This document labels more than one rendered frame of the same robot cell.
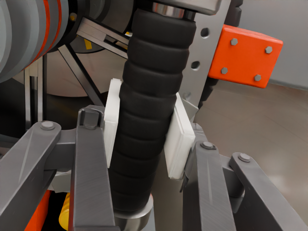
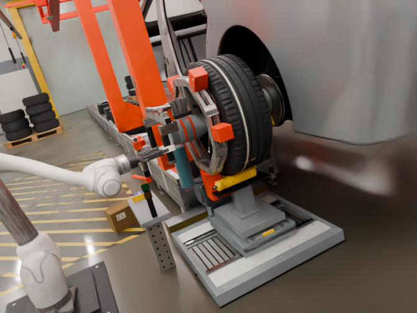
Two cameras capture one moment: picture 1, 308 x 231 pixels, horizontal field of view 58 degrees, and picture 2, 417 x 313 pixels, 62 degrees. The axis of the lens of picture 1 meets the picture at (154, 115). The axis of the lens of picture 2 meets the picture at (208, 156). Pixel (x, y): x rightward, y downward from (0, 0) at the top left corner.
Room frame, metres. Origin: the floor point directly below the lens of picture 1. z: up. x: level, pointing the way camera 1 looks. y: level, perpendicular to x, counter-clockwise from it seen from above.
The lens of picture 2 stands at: (0.06, -1.66, 1.27)
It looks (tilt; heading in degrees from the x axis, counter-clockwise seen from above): 18 degrees down; 80
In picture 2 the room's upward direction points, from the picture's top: 15 degrees counter-clockwise
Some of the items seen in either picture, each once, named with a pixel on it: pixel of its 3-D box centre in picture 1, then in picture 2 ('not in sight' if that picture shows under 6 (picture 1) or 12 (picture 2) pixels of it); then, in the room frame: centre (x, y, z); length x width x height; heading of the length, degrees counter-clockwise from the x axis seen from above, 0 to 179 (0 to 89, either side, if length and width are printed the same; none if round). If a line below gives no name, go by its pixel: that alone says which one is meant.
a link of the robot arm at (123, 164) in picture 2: not in sight; (122, 164); (-0.07, -0.03, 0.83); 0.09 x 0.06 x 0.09; 99
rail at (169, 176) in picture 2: not in sight; (146, 158); (0.04, 1.95, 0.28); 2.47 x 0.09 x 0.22; 99
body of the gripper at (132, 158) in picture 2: not in sight; (137, 159); (0.01, -0.02, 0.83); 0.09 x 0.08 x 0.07; 9
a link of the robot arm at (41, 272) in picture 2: not in sight; (42, 275); (-0.55, -0.15, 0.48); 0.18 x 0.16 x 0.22; 102
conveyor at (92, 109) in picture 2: not in sight; (112, 112); (-0.49, 7.61, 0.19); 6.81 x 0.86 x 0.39; 99
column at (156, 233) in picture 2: not in sight; (157, 237); (-0.04, 0.33, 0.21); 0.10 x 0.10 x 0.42; 9
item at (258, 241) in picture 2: not in sight; (249, 223); (0.54, 0.24, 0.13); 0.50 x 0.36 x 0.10; 99
